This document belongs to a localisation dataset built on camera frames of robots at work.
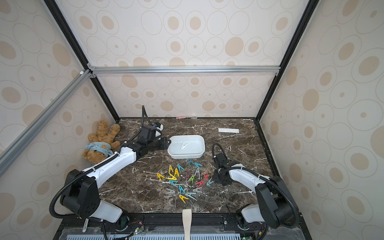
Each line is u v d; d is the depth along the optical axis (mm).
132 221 731
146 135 651
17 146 532
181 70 1590
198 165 938
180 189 833
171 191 832
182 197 813
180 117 1209
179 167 921
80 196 421
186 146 1023
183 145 1020
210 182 861
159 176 893
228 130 1133
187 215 764
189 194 815
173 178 876
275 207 422
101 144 927
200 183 855
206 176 882
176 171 897
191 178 876
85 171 450
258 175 486
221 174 646
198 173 897
